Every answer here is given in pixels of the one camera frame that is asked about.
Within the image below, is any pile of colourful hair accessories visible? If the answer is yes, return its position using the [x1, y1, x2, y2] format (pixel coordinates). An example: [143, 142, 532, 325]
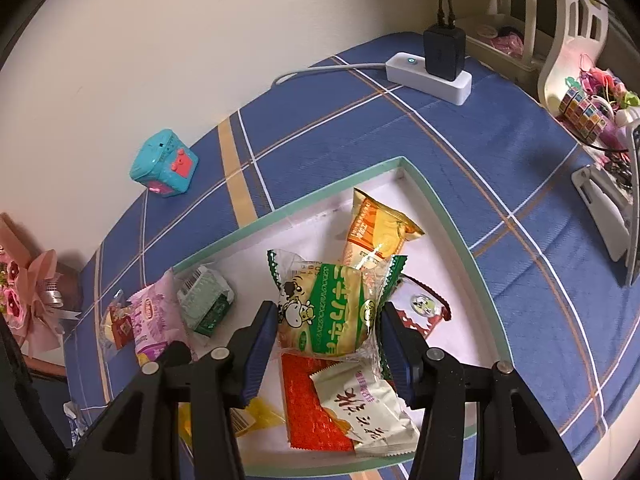
[565, 55, 640, 111]

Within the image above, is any pink flower bouquet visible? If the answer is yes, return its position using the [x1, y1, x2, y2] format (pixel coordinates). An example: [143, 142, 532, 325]
[0, 212, 83, 356]

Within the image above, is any colourful puzzle cube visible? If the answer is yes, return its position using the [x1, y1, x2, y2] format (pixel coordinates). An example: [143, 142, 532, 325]
[557, 86, 608, 143]

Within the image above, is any white tray with teal rim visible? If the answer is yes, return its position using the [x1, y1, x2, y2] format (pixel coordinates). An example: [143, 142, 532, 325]
[172, 156, 516, 478]

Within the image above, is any orange yellow snack packet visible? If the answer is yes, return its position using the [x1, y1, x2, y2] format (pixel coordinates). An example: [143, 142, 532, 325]
[341, 187, 425, 273]

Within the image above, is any red-orange packet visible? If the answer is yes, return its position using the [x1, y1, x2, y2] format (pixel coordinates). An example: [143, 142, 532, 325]
[280, 352, 358, 453]

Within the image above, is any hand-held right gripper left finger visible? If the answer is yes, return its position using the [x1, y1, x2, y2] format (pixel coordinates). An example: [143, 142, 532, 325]
[67, 300, 278, 480]

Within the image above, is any white desk organizer shelf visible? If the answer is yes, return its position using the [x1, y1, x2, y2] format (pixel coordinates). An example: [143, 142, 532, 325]
[465, 0, 611, 106]

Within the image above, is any crumpled blue white packet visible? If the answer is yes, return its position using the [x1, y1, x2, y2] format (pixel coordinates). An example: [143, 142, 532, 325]
[64, 401, 88, 448]

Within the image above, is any black charger plug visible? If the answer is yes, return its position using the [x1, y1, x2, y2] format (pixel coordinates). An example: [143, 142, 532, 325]
[422, 24, 467, 82]

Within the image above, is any teal toy house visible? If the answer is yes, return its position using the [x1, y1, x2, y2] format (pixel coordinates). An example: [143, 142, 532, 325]
[130, 129, 199, 198]

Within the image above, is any white power strip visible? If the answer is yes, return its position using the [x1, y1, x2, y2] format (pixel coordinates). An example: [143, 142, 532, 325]
[386, 51, 473, 106]

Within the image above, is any green cow-print cookie packet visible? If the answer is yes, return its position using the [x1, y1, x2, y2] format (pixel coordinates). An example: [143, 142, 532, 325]
[266, 249, 408, 361]

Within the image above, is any white packet with black characters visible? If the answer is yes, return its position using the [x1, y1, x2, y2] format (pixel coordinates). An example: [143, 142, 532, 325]
[310, 362, 421, 457]

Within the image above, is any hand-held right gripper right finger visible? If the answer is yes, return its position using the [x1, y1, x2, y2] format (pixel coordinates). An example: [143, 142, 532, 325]
[381, 302, 583, 480]

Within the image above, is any purple snack packet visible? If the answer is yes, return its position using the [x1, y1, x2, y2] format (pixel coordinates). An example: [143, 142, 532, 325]
[127, 269, 193, 366]

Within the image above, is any teal green snack packet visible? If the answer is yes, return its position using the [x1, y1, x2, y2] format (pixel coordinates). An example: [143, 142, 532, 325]
[175, 264, 236, 337]

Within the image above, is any brown red white-label packet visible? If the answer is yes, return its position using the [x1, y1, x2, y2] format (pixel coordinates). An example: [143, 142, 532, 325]
[395, 275, 453, 338]

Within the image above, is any white power cable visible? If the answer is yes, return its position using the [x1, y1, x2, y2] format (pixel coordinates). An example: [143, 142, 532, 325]
[271, 57, 390, 88]

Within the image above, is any red snack packet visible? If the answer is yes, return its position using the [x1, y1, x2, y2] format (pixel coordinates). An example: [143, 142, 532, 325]
[112, 307, 135, 350]

